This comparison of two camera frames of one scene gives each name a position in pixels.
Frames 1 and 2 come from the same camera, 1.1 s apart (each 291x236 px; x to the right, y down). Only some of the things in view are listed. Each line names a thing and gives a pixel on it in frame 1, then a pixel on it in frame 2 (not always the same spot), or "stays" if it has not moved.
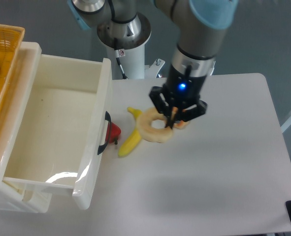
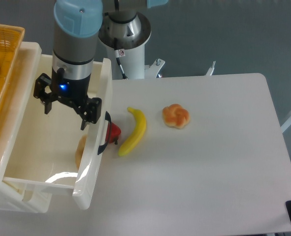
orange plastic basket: x=5 y=42 stays
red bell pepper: x=113 y=133 stays
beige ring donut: x=144 y=121 -> x=79 y=150
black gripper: x=180 y=96 -> x=74 y=92
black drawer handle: x=108 y=118 stays
